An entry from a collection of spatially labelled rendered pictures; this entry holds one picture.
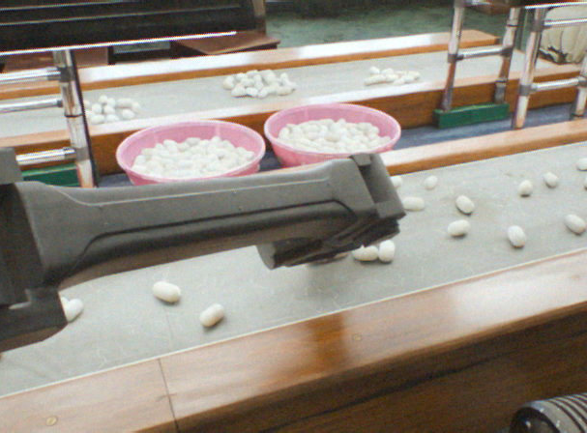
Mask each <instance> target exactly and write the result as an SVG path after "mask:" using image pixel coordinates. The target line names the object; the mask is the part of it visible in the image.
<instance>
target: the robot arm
mask: <svg viewBox="0 0 587 433"><path fill-rule="evenodd" d="M406 215H407V213H406V211H405V208H404V206H403V204H402V202H401V200H400V197H399V195H398V193H397V191H396V188H395V185H393V182H392V180H391V178H390V176H389V173H388V171H387V169H386V167H385V165H384V162H383V160H382V159H381V157H380V155H379V154H377V153H373V154H368V153H360V154H356V155H351V156H349V157H348V158H346V159H331V160H329V161H327V162H325V163H324V164H322V165H320V166H317V167H314V168H311V169H307V170H302V171H294V172H282V173H271V174H260V175H248V176H238V177H226V178H215V179H204V180H193V181H181V182H170V184H159V185H147V186H136V187H125V188H62V187H54V186H47V185H45V184H42V182H39V181H25V182H24V179H23V175H22V172H21V169H19V166H18V163H17V159H16V156H15V151H14V148H0V354H2V353H5V352H9V350H13V349H15V348H20V347H24V346H27V345H31V344H35V343H38V342H42V341H45V340H46V339H48V338H50V337H52V336H53V335H55V334H56V333H58V332H60V331H61V330H63V329H64V328H65V327H66V326H67V325H68V324H69V321H68V318H67V315H66V312H65V309H63V305H62V302H61V299H60V296H59V293H58V292H61V291H63V290H66V289H69V288H71V287H74V286H76V285H78V284H81V283H84V282H87V281H90V280H93V279H97V278H101V277H105V276H110V275H114V274H122V273H127V272H132V271H137V270H141V269H146V268H152V267H157V265H161V264H166V263H170V262H175V261H180V260H185V259H191V258H195V257H199V256H204V255H209V254H214V253H219V252H224V251H228V250H233V249H238V248H243V247H248V246H252V245H256V248H257V251H258V253H259V256H260V258H261V260H262V262H263V263H264V266H265V267H266V268H267V269H268V270H269V271H273V270H276V269H279V268H282V267H285V268H293V267H297V266H301V264H306V263H310V262H316V261H318V260H323V259H328V258H332V257H334V256H336V255H337V254H339V253H343V252H347V251H351V250H357V249H359V248H361V247H362V245H363V246H364V248H367V247H370V246H372V245H377V244H380V243H382V242H385V241H388V240H390V239H391V238H394V237H395V236H396V235H398V234H399V233H400V232H401V231H400V229H399V226H400V225H399V222H398V221H399V220H401V219H402V218H404V217H405V216H406Z"/></svg>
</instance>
